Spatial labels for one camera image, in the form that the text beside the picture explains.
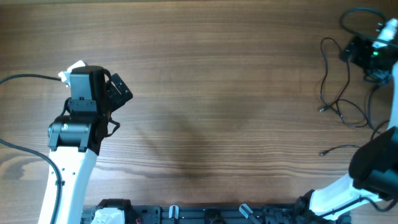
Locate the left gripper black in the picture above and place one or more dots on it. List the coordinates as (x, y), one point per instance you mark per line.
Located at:
(116, 100)

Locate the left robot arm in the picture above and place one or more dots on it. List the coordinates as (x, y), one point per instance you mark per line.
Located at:
(75, 138)

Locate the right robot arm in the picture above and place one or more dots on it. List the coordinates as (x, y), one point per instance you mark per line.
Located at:
(372, 173)

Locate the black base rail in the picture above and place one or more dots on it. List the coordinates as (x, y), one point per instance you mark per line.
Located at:
(270, 214)

